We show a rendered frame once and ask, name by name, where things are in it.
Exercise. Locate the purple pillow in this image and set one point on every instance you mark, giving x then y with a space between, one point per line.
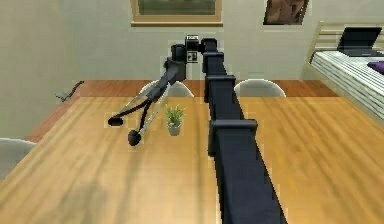
377 67

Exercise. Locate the wooden dining table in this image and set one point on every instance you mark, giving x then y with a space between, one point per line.
100 166

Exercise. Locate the white round-backed chair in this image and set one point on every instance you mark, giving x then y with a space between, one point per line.
180 90
259 88
12 155

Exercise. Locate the bed with striped cover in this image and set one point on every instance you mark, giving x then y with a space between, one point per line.
350 73

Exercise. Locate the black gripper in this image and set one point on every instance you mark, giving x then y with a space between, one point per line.
176 66

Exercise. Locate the brown framed wall picture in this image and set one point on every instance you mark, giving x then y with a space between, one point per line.
285 12

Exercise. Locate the small green potted houseplant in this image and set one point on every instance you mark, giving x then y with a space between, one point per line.
174 120

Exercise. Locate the black open laptop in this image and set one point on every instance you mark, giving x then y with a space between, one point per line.
360 41

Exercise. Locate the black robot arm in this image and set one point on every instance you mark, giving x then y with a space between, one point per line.
233 140

